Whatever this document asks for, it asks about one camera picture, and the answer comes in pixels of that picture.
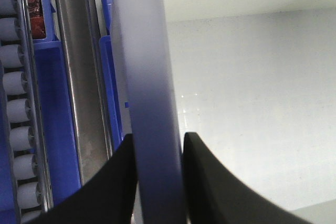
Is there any white plastic tote bin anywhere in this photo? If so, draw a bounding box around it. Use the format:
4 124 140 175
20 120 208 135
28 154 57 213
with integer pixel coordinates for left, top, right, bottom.
109 0 336 224

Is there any left white roller track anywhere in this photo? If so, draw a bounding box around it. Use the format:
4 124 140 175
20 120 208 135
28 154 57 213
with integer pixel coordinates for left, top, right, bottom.
1 0 53 223

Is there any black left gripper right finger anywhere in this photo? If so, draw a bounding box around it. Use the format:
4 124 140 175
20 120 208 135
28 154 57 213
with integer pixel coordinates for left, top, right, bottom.
183 132 306 223

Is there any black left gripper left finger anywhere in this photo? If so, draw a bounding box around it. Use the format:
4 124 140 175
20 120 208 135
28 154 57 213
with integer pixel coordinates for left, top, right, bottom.
31 134 138 223

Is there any blue bin far left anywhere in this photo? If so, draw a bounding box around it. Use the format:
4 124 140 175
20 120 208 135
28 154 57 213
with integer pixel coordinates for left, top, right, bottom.
1 0 81 223

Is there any metal shelf side rail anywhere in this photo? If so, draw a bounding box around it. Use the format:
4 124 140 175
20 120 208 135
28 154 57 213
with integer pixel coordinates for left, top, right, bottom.
56 0 112 184

